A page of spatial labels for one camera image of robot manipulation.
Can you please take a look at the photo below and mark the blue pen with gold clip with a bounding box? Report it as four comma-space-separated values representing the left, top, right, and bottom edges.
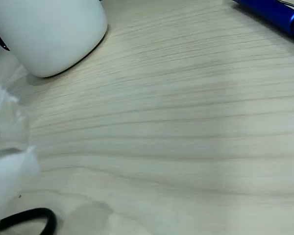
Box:
231, 0, 294, 46

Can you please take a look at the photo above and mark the black looped cable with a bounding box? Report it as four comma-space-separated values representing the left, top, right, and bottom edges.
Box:
0, 207, 58, 235

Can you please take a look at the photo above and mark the white mug with black handle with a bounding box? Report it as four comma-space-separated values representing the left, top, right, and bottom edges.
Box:
0, 0, 109, 78

